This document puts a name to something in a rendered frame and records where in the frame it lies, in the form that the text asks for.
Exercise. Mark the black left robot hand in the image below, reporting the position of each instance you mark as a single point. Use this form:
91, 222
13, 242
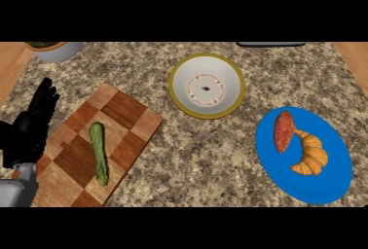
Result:
30, 126

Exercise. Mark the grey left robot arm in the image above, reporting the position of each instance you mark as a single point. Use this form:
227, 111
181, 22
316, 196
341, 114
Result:
14, 188

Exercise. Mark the white bowl with yellow rim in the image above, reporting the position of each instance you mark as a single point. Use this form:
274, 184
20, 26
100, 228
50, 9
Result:
208, 85

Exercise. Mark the golden croissant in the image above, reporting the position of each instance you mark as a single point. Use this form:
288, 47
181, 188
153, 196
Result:
311, 155

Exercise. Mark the blue plate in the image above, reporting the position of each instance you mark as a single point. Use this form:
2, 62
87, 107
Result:
307, 184

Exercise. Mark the green cucumber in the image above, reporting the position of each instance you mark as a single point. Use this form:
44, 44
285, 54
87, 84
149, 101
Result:
100, 152

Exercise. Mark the checkered wooden cutting board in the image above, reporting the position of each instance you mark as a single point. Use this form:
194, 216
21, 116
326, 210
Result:
116, 129

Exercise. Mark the white plant pot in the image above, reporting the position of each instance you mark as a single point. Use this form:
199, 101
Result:
54, 51

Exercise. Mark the red-brown oval food slice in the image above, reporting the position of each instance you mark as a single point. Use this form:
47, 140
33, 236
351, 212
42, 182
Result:
285, 131

